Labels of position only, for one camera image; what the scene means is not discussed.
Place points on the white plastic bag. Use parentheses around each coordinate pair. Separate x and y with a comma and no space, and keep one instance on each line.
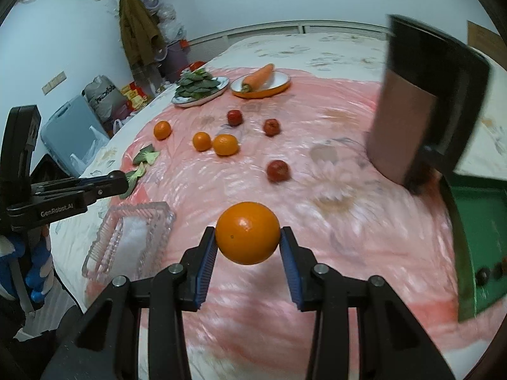
(89,150)

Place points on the black flat item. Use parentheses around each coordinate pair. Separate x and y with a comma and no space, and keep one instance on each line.
(51,170)

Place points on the orange plate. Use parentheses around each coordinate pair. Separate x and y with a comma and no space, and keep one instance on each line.
(273,85)

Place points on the clear plastic bags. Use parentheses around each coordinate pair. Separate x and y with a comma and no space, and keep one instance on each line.
(172,23)

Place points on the red and white item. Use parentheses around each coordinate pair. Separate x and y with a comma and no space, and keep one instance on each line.
(197,64)

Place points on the small orange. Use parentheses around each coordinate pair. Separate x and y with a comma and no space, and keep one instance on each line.
(225,144)
(202,141)
(162,130)

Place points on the light blue suitcase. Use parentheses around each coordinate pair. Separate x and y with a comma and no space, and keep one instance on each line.
(67,126)

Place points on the small red fruit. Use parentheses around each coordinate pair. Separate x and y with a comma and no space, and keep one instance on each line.
(278,170)
(234,117)
(272,126)

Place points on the pile of bok choy leaves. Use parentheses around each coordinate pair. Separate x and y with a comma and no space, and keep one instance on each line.
(198,84)

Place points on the grey bag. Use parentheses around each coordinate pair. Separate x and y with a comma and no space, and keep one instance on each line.
(103,97)

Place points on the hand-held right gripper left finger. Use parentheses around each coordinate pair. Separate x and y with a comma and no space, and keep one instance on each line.
(206,269)

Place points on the person's left hand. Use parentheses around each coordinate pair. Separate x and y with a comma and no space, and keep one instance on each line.
(39,261)

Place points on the yellow and red packages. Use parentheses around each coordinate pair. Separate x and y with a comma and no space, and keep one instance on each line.
(134,95)

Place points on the green lined box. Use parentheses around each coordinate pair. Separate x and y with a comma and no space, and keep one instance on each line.
(483,225)

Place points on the bok choy leaf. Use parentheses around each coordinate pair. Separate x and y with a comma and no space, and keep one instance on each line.
(145,155)
(136,176)

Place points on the brown cardboard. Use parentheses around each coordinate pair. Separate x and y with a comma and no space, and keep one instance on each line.
(481,37)

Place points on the wall switch panel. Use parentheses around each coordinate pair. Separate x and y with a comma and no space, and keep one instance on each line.
(53,83)

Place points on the small desk fan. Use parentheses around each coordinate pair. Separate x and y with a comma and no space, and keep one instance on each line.
(150,2)

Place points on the carrot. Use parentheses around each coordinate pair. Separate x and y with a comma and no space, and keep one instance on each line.
(258,77)

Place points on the olive brown coat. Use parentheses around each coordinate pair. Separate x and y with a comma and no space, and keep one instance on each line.
(138,27)

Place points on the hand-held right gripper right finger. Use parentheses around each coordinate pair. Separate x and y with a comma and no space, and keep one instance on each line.
(291,271)

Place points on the large orange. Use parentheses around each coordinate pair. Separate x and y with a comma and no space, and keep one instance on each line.
(247,232)

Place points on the clear glass dish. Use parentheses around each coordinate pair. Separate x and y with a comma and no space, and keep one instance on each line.
(130,237)

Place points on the white plate with dark rim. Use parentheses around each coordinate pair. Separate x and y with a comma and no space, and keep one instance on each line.
(218,89)

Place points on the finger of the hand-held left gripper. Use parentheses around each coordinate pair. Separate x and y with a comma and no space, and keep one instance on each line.
(67,183)
(111,185)

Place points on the floral white bedsheet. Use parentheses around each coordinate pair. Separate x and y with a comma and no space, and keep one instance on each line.
(336,51)

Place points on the purple bin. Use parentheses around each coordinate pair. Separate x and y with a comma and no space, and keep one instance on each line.
(176,61)

